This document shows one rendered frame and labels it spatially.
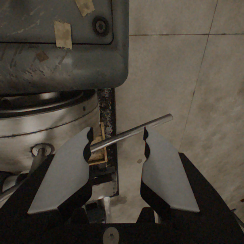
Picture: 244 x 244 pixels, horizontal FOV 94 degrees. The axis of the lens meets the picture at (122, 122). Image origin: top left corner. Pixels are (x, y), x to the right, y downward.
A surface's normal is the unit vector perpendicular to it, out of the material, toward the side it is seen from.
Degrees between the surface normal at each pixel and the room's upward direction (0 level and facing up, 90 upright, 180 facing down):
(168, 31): 0
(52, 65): 19
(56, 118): 27
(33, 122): 12
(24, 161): 1
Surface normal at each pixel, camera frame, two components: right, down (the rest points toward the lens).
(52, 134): 0.58, 0.38
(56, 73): 0.23, 0.80
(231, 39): 0.25, 0.45
